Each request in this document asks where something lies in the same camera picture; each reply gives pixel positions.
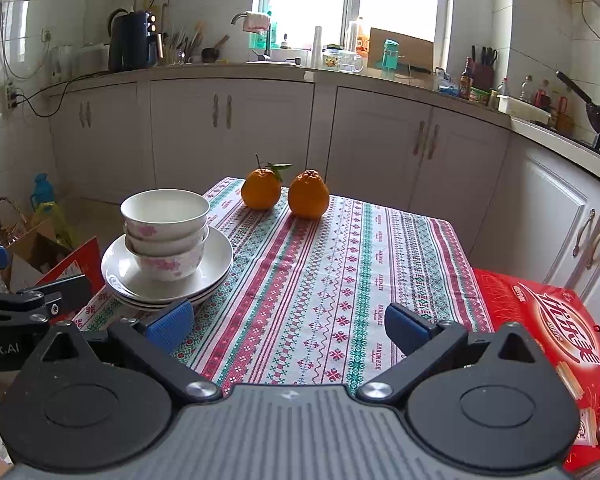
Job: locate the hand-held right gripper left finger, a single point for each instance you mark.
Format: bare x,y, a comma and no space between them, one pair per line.
170,322

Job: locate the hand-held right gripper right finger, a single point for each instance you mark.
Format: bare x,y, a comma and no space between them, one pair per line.
410,330

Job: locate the white fruit-print plate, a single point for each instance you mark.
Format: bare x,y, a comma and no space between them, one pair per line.
150,307
135,299
215,260

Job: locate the white pink-flower bowl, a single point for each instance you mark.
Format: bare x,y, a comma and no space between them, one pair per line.
182,245
165,265
165,212

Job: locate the red cardboard box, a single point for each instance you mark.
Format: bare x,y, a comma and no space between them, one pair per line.
75,265

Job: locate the open cardboard box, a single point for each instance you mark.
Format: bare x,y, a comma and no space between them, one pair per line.
25,255

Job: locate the wicker basket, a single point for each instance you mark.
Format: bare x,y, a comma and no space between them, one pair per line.
10,220

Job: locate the yellow bag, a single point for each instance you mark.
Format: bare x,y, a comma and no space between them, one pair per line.
55,225

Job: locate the blue bottle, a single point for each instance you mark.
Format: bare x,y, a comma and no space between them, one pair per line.
42,192

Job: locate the patterned striped tablecloth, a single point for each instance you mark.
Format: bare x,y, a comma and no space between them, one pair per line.
330,270

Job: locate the red printed box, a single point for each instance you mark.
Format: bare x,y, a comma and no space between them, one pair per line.
545,320

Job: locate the orange with leafy stem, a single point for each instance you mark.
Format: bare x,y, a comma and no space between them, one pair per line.
261,189

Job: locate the leafless bumpy orange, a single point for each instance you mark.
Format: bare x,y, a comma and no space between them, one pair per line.
308,195

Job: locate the white kitchen cabinets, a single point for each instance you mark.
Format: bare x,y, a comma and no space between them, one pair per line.
190,125

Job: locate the white electric kettle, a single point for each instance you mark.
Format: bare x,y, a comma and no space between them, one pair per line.
62,62

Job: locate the white rice cooker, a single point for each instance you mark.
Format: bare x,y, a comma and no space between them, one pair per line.
94,59

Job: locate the white plastic tray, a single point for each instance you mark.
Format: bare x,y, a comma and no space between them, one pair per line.
522,110

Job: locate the beige kitchen countertop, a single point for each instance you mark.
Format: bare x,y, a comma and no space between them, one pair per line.
205,74

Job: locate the dark sauce bottle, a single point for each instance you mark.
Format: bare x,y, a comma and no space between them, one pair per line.
465,82

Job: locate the knife block with knives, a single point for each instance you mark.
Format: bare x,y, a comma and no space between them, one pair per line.
484,72

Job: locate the utensil holder with utensils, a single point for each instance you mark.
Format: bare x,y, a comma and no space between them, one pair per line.
180,52

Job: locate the black kettle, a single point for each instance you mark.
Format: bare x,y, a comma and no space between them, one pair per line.
115,20

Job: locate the black mortar with pestle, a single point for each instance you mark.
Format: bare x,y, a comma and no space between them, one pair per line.
211,55

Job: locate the glass mug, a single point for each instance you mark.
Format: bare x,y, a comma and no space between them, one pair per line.
350,63

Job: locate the teal water bottle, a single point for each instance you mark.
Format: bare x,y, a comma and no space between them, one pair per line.
390,55

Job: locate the green dish soap bottle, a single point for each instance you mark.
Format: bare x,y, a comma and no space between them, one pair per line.
259,40

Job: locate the metal sink faucet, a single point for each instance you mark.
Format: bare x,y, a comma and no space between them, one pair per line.
267,42

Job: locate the stack of white cups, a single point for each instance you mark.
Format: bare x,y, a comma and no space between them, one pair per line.
317,40

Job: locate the pink cloth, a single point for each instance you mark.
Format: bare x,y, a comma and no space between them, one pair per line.
256,21

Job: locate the white wall socket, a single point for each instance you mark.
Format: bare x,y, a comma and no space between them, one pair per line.
45,35

